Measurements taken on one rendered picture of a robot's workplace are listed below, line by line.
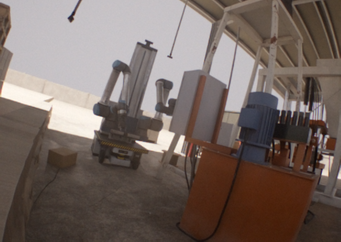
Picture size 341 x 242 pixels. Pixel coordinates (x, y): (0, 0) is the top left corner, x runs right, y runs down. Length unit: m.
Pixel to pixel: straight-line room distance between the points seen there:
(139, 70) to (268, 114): 2.08
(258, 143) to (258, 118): 0.14
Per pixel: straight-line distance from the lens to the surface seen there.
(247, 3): 2.59
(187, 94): 1.69
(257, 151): 1.14
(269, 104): 1.17
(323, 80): 4.48
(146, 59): 2.88
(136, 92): 2.77
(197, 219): 1.33
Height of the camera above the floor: 0.68
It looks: 4 degrees up
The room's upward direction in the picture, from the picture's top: 15 degrees clockwise
